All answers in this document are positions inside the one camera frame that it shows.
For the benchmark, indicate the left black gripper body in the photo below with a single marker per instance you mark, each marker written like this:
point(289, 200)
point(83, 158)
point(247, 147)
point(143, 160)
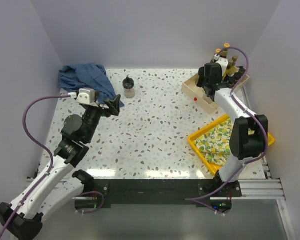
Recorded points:
point(93, 115)

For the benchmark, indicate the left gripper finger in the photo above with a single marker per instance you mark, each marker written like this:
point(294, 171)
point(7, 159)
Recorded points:
point(101, 97)
point(113, 106)

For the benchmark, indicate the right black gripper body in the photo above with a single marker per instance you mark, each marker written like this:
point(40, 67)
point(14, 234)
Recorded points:
point(201, 79)

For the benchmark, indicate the yellow oil bottle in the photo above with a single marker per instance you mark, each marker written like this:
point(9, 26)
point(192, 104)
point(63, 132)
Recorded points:
point(229, 66)
point(234, 60)

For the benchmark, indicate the red cap sauce bottle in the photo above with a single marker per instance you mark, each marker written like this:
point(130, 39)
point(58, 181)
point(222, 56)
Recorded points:
point(225, 50)

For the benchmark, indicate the taped lid glass jar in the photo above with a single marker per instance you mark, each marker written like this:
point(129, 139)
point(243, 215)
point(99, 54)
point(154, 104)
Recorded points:
point(128, 86)

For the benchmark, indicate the yellow cap sauce bottle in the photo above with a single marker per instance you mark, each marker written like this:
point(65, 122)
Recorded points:
point(217, 51)

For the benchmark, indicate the small front spice jar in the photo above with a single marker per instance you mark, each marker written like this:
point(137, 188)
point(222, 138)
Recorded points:
point(241, 71)

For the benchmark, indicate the black cap spice shaker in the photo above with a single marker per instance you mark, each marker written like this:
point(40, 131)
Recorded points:
point(231, 81)

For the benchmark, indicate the dark spice shaker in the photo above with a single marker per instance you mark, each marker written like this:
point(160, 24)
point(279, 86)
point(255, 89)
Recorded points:
point(237, 76)

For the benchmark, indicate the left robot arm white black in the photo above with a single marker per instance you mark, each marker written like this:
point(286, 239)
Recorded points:
point(24, 216)

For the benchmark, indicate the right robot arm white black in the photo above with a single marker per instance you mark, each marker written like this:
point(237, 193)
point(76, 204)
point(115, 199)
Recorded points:
point(249, 137)

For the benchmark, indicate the blue checkered shirt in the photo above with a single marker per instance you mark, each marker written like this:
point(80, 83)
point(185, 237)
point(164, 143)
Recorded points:
point(89, 75)

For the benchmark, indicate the beige divided wooden tray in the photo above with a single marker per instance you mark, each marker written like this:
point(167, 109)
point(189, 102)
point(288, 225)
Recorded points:
point(192, 87)

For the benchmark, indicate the yellow plastic tray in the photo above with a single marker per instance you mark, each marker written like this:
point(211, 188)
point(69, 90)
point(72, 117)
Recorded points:
point(212, 168)

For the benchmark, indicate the lemon print cloth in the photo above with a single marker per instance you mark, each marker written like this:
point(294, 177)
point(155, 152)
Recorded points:
point(214, 144)

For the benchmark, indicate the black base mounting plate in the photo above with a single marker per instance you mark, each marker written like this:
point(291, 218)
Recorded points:
point(157, 192)

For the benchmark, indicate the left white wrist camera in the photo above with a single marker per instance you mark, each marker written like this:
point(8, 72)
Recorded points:
point(84, 96)

